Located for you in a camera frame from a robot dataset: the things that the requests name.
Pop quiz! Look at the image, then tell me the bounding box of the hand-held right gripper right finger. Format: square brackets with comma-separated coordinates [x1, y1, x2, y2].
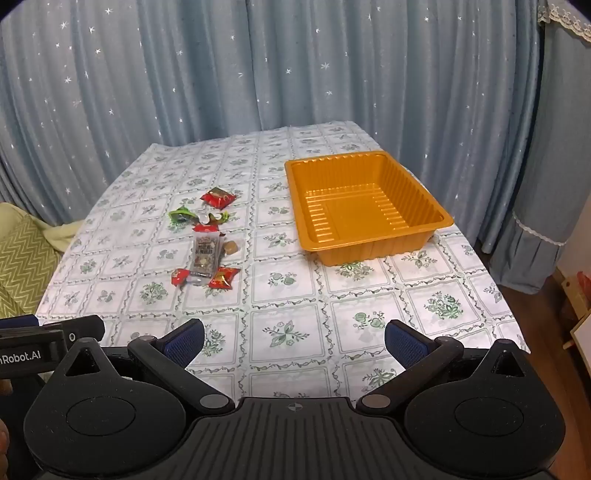
[356, 319, 539, 415]

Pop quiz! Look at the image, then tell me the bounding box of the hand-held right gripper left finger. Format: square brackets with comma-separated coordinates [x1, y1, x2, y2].
[48, 318, 236, 415]

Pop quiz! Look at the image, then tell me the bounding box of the red candy packet white print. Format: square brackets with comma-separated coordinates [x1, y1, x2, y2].
[208, 267, 242, 289]

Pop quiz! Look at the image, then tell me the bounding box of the clear long snack packet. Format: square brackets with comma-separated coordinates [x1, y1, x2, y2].
[190, 223, 226, 282]

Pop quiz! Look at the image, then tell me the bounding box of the red candy packet brown label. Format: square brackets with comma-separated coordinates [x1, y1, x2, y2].
[201, 187, 237, 208]

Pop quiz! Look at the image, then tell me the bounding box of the orange plastic tray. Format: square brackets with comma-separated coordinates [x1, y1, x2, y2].
[284, 151, 454, 267]

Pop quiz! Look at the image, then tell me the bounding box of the green patterned cushion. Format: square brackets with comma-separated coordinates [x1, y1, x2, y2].
[0, 202, 63, 320]

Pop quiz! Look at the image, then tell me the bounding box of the pale green cloth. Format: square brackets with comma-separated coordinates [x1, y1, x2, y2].
[39, 219, 86, 254]

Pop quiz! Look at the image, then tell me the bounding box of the floral tablecloth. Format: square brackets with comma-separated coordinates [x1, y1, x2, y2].
[34, 121, 532, 398]

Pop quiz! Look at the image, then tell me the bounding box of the small wooden box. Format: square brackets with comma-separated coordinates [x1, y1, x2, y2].
[556, 270, 589, 320]

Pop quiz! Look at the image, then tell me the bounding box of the wooden cabinet white panel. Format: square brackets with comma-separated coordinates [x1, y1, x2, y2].
[562, 310, 591, 354]

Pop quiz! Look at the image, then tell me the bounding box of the blue lace-trimmed curtain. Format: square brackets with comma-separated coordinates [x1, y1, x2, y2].
[480, 0, 591, 296]

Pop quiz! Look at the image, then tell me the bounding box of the blue star curtain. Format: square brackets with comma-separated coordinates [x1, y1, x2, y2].
[0, 0, 552, 254]

